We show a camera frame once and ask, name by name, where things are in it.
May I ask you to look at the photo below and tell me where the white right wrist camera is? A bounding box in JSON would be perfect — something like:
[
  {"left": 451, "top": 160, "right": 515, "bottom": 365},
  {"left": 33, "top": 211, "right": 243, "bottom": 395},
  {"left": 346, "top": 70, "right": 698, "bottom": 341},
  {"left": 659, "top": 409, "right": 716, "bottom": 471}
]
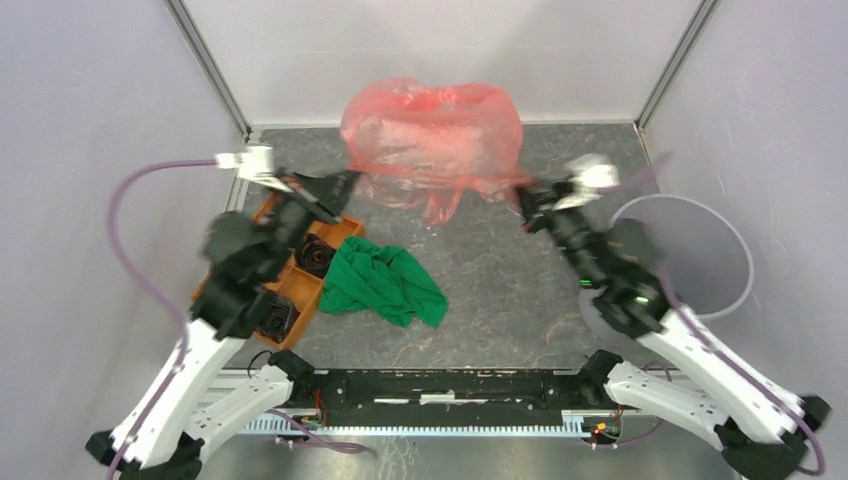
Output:
[{"left": 553, "top": 153, "right": 621, "bottom": 210}]

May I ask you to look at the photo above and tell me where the green cloth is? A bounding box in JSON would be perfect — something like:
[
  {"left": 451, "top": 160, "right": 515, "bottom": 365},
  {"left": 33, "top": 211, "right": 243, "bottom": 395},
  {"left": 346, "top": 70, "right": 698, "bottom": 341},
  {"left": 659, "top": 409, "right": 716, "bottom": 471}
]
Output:
[{"left": 318, "top": 236, "right": 449, "bottom": 329}]

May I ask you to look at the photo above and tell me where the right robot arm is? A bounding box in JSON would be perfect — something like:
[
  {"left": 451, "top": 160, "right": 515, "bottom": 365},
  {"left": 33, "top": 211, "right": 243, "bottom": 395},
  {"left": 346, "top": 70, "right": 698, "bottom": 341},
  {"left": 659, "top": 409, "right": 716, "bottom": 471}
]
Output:
[{"left": 514, "top": 180, "right": 831, "bottom": 479}]

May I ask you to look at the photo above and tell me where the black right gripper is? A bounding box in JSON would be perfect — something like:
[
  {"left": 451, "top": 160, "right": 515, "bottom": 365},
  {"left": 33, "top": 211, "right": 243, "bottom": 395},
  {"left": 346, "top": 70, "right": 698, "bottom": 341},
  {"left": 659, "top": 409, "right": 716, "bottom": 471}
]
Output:
[{"left": 503, "top": 172, "right": 599, "bottom": 286}]

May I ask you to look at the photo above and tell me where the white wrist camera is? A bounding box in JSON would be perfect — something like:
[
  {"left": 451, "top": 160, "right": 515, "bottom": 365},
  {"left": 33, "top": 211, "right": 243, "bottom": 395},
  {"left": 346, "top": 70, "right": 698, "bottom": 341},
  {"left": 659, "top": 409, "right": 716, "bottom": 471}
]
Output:
[
  {"left": 553, "top": 153, "right": 621, "bottom": 210},
  {"left": 214, "top": 145, "right": 293, "bottom": 192}
]

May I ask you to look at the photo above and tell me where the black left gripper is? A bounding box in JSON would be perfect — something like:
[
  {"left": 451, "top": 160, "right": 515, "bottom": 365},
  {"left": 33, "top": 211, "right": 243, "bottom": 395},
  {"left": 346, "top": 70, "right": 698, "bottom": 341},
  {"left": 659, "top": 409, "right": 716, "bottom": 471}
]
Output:
[{"left": 264, "top": 165, "right": 368, "bottom": 278}]

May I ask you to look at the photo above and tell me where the grey plastic trash bin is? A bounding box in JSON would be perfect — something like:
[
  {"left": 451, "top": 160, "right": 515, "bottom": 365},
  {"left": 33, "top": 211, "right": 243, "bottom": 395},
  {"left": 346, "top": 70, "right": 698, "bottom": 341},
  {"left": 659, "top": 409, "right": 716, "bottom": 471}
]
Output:
[{"left": 594, "top": 194, "right": 754, "bottom": 331}]

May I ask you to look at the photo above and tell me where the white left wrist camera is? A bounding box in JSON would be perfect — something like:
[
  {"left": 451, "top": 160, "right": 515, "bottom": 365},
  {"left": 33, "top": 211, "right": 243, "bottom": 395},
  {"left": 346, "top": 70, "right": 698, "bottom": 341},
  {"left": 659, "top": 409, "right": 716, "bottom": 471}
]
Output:
[{"left": 214, "top": 145, "right": 293, "bottom": 192}]

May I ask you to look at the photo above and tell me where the red plastic trash bag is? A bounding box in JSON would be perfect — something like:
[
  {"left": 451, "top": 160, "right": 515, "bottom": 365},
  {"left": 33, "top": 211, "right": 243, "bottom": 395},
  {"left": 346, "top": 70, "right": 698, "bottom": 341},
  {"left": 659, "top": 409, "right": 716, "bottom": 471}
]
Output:
[{"left": 339, "top": 78, "right": 529, "bottom": 225}]

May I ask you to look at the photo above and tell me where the orange compartment tray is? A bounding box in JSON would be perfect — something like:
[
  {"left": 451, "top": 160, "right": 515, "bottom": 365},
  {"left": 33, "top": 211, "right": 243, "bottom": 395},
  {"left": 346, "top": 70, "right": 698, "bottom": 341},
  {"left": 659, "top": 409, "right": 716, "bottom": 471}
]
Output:
[{"left": 191, "top": 192, "right": 366, "bottom": 352}]

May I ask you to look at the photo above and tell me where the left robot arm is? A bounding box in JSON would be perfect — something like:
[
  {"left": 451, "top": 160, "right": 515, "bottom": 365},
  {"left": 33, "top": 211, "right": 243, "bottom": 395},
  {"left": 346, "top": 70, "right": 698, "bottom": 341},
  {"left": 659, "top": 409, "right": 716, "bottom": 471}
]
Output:
[{"left": 86, "top": 170, "right": 359, "bottom": 479}]

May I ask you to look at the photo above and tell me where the slotted cable duct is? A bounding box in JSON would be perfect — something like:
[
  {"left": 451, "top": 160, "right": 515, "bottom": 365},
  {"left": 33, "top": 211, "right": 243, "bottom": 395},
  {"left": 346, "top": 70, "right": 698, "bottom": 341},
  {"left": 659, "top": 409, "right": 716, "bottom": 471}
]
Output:
[{"left": 238, "top": 414, "right": 600, "bottom": 440}]

